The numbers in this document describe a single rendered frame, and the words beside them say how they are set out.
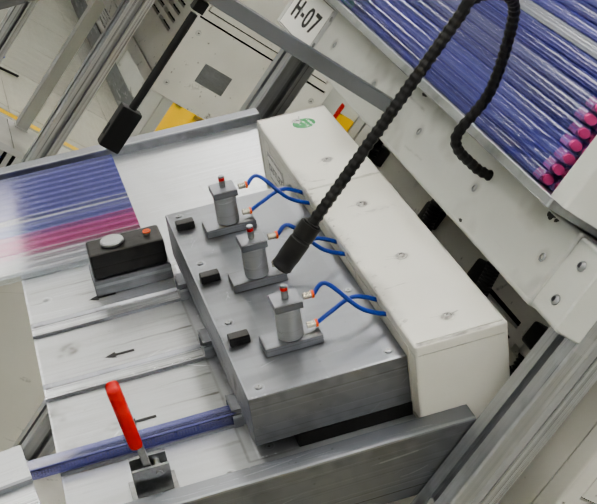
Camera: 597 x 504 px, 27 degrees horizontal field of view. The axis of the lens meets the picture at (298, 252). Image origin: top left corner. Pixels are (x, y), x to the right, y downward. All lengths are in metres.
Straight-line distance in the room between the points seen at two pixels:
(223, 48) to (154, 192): 0.95
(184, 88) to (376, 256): 1.33
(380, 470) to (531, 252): 0.21
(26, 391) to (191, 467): 1.63
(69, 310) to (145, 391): 0.18
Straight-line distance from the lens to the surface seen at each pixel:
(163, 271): 1.28
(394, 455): 1.02
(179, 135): 1.58
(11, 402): 2.66
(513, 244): 1.03
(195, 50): 2.38
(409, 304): 1.04
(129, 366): 1.17
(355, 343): 1.04
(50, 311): 1.28
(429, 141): 1.19
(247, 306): 1.10
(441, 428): 1.02
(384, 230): 1.15
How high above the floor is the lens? 1.47
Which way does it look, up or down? 14 degrees down
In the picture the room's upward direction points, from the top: 35 degrees clockwise
